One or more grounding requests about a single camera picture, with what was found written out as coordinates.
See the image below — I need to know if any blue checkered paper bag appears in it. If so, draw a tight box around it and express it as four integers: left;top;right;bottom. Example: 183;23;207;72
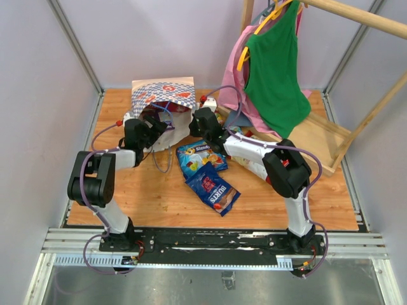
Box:
123;76;195;173

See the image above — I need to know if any teal snack packet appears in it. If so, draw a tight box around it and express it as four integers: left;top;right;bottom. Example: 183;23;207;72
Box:
230;126;243;134

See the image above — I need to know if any pink shirt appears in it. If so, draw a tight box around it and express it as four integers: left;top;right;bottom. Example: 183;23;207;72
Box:
217;9;312;139

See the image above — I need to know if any blue Slendy candy bag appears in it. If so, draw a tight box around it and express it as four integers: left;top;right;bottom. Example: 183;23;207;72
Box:
176;140;228;179

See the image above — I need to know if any red chips bag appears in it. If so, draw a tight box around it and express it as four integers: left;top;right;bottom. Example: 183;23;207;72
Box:
226;134;273;181

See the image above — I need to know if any yellow hanger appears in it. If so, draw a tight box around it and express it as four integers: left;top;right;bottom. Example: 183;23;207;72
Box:
237;0;293;71

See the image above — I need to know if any dark blue snack packet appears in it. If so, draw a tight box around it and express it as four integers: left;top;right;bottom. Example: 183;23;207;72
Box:
185;163;240;217

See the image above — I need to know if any green tank top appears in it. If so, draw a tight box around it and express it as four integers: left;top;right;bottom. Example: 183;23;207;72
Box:
244;1;311;138

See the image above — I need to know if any purple snack packet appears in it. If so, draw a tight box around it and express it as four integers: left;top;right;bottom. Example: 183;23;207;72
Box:
158;111;175;131

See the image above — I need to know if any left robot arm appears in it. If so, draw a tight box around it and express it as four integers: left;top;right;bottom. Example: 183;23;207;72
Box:
67;115;168;252

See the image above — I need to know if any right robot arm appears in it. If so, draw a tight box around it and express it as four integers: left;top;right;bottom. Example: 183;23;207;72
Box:
189;107;315;254

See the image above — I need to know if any blue crumpled cloth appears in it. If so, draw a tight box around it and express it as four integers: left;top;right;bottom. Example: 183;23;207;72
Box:
224;110;252;127

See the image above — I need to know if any wooden clothes rack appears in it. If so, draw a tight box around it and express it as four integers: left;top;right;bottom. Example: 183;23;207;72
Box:
217;0;407;177

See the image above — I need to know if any grey hanger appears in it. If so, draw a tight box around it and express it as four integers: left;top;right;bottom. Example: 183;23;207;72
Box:
250;1;287;29

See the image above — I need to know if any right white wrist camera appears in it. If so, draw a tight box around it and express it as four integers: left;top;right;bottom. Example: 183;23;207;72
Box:
199;95;217;112

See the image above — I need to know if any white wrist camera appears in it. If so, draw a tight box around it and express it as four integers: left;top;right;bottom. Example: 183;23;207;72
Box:
114;112;141;128
199;95;217;112

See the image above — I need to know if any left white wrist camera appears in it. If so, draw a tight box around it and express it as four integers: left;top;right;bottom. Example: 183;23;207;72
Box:
114;112;141;128

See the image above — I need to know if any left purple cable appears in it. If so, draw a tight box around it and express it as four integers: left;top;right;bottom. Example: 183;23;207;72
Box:
79;123;134;275

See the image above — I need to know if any purple cable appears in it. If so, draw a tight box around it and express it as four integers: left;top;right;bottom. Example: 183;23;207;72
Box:
202;85;328;280
79;123;134;275

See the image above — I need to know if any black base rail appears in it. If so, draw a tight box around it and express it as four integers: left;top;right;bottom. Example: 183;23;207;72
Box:
99;228;326;272

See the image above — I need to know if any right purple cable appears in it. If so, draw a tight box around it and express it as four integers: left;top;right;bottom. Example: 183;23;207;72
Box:
202;85;328;280

